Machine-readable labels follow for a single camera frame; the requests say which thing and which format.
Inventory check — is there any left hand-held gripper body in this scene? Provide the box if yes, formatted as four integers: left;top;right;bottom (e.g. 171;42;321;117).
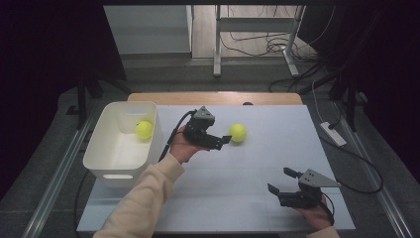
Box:
182;105;226;152

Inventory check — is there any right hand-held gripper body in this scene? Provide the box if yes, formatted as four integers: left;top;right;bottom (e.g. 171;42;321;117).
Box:
277;169;342;209

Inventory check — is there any yellow tennis ball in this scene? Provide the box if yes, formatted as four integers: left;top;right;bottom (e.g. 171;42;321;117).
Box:
228;123;249;144
135;119;155;141

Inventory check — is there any white plastic bin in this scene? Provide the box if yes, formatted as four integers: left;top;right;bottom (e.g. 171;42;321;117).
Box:
82;100;162;189

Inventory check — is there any person's left hand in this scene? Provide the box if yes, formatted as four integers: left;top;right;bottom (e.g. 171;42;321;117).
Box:
168;126;209;165

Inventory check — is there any person's right hand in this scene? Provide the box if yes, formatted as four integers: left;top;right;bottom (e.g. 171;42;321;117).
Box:
296;196;335;232

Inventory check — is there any white board sheet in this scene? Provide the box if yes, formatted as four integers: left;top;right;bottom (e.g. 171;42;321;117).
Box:
76;104;356;232

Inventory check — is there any wooden table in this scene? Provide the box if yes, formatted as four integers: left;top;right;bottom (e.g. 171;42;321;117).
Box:
127;92;304;106

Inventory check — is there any white power strip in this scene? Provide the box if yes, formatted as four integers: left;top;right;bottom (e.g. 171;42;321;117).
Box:
319;121;348;148

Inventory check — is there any black stand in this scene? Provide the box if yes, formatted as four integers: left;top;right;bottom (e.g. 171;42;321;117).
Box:
330;65;368;133
65;65;132;131

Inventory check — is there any white cabinet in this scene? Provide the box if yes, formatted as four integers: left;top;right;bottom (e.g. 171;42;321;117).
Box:
103;4;194;56

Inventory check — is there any left hand-held gripper cable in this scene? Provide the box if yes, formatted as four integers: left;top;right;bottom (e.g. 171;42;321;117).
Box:
157;110;196;163

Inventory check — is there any hand-held gripper cable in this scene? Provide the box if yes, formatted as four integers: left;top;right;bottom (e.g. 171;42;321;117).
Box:
318;194;336;226
157;110;196;163

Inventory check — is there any right hand-held gripper cable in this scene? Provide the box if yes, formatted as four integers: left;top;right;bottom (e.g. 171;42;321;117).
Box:
318;194;336;226

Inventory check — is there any black power cable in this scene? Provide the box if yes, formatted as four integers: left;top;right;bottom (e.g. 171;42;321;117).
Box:
318;117;384;195

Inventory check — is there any aluminium rail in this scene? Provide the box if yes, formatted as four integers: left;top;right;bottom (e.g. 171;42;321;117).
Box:
331;100;414;238
21;105;98;238

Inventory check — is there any white cable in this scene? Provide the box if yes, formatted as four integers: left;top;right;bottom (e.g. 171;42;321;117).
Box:
311;78;326;124

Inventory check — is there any tangle of floor cables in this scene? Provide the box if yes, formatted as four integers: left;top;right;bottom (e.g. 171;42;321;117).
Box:
219;4;338;95

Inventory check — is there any metal desk frame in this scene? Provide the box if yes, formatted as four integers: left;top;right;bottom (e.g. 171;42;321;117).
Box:
212;4;306;78

